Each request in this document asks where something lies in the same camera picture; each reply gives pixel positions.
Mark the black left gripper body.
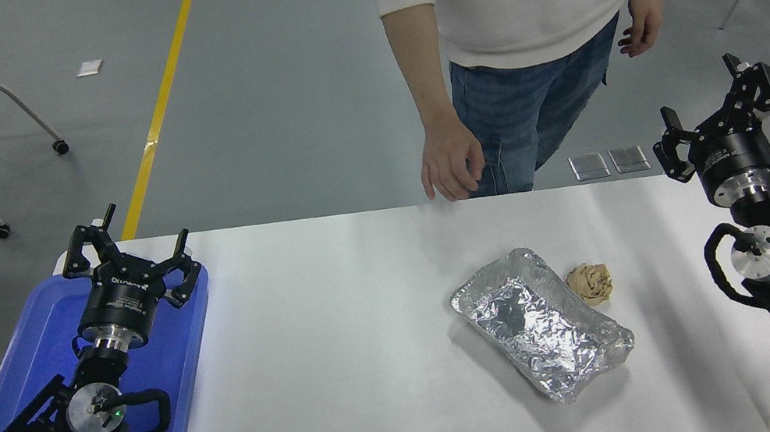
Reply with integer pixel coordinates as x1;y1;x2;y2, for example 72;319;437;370
68;260;176;357

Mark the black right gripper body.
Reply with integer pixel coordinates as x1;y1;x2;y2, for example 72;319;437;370
687;121;770;203

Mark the silver foil tray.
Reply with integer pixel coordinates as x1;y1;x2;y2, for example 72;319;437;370
443;231;644;422

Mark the person's left hand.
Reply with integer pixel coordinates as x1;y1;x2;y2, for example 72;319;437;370
610;0;673;60

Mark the person's right hand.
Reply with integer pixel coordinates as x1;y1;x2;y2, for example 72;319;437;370
412;109;491;207

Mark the metal floor plate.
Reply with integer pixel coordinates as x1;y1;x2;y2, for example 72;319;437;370
608;143;651;176
568;150;612;184

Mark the crumpled tan paper ball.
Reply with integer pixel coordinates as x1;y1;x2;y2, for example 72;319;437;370
562;258;617;310

